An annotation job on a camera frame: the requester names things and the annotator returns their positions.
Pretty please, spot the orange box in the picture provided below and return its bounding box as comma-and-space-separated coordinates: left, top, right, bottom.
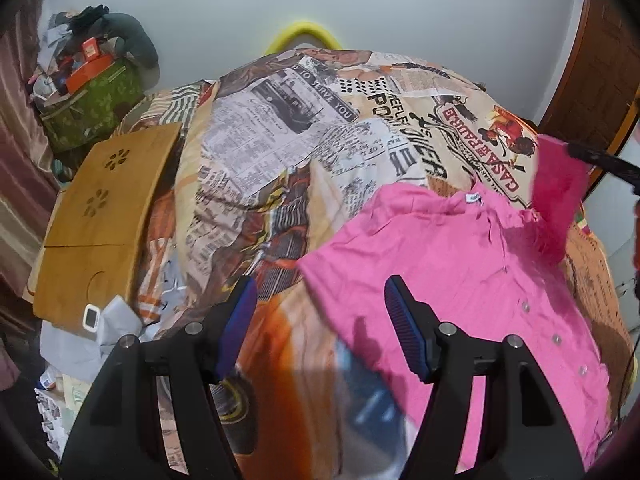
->
66, 54, 114, 93

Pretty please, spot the green storage bag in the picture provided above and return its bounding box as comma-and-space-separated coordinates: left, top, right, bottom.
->
41, 61, 143, 154

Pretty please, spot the striped brown curtain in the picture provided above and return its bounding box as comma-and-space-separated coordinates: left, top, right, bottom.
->
1, 0, 58, 298

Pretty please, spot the white small device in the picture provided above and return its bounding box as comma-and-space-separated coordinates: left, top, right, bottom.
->
81, 304, 101, 334

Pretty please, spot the wooden door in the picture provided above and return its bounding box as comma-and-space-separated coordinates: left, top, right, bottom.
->
537, 0, 640, 187

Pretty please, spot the wooden lap desk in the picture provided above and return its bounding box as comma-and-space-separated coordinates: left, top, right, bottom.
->
32, 122, 180, 337

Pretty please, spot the pink knit cardigan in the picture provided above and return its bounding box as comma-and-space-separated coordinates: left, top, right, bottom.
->
298, 136, 610, 464

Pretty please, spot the newspaper print blanket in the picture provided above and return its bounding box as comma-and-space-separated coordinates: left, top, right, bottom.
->
112, 49, 639, 479

